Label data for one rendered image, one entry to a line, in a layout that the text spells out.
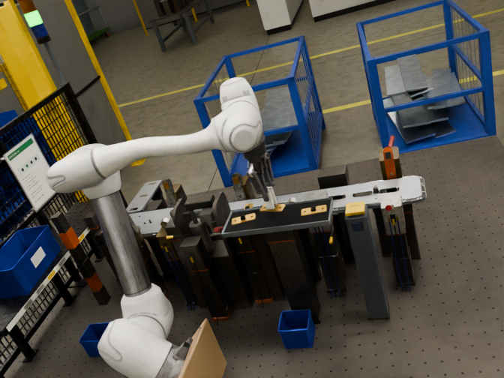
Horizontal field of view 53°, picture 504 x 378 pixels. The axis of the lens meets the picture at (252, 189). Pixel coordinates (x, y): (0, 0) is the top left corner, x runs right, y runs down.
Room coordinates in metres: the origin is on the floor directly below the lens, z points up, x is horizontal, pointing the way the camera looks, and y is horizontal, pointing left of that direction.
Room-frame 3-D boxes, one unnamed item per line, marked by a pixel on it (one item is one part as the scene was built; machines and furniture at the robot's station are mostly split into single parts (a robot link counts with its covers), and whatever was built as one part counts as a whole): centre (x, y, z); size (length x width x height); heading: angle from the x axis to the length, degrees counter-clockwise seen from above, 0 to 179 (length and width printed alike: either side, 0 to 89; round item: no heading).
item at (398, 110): (3.85, -1.58, 0.48); 1.20 x 0.80 x 0.95; 165
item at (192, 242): (1.60, 0.28, 0.89); 0.09 x 0.08 x 0.38; 159
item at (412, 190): (1.85, 0.02, 1.00); 1.38 x 0.22 x 0.02; 69
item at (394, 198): (1.47, -0.44, 0.88); 0.12 x 0.07 x 0.36; 159
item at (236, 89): (1.45, -0.04, 1.57); 0.13 x 0.11 x 0.16; 174
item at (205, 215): (1.69, 0.21, 0.95); 0.18 x 0.13 x 0.49; 69
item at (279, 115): (4.27, -0.35, 0.48); 1.20 x 0.80 x 0.95; 162
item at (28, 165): (2.31, 0.96, 1.30); 0.23 x 0.02 x 0.31; 159
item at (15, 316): (1.98, 0.96, 1.02); 0.90 x 0.22 x 0.03; 159
